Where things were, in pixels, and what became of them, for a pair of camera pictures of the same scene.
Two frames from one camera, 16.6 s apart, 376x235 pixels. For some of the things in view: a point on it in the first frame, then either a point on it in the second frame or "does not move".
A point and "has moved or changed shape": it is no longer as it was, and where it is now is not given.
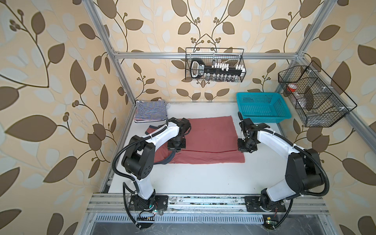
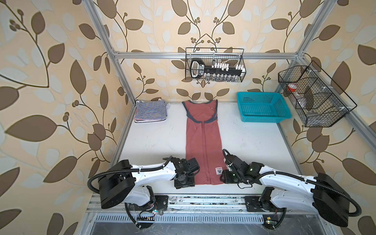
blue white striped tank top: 150,110 does not move
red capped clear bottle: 292,87 does not move
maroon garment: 212,140 has moved or changed shape
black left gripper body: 177,144 to 189,182
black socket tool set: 216,72 does not move
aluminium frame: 301,56 does not move
